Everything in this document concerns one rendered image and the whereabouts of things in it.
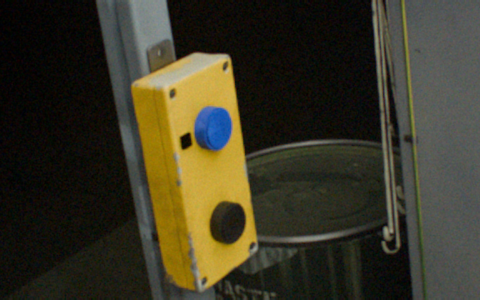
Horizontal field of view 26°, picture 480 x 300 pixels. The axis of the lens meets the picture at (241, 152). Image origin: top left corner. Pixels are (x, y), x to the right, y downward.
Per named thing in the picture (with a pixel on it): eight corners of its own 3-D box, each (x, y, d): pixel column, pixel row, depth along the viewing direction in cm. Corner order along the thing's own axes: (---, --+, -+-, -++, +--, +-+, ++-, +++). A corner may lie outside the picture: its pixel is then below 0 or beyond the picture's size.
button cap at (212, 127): (237, 141, 119) (222, 139, 121) (230, 101, 118) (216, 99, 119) (210, 157, 116) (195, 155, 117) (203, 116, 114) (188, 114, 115)
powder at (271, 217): (160, 199, 257) (159, 195, 256) (330, 134, 282) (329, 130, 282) (286, 271, 213) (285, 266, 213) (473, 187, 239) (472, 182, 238)
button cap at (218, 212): (250, 233, 124) (236, 230, 125) (244, 196, 122) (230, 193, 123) (224, 252, 120) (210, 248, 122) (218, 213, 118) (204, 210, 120)
